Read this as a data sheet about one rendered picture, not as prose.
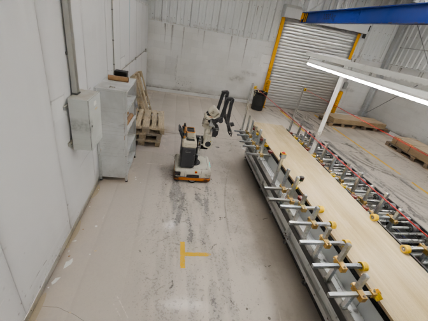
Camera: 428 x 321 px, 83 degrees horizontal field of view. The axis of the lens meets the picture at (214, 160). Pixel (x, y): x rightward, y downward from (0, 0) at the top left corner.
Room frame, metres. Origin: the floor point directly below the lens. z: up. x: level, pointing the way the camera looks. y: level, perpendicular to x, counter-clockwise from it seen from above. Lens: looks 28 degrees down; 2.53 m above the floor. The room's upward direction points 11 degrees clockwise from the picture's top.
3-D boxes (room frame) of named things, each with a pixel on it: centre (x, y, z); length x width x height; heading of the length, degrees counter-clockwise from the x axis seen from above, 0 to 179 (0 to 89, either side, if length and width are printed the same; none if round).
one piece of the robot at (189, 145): (3.94, 0.48, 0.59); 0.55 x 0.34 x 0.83; 12
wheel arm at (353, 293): (1.23, -1.21, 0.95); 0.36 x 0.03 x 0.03; 102
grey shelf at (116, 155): (3.72, 1.70, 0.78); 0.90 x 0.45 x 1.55; 12
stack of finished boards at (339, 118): (9.90, -5.32, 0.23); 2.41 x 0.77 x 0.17; 104
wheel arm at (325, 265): (1.49, -1.22, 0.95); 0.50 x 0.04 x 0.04; 102
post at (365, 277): (1.29, -1.28, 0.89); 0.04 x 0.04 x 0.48; 12
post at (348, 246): (1.53, -1.23, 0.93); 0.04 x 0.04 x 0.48; 12
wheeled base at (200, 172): (3.96, 0.39, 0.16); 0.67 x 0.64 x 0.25; 102
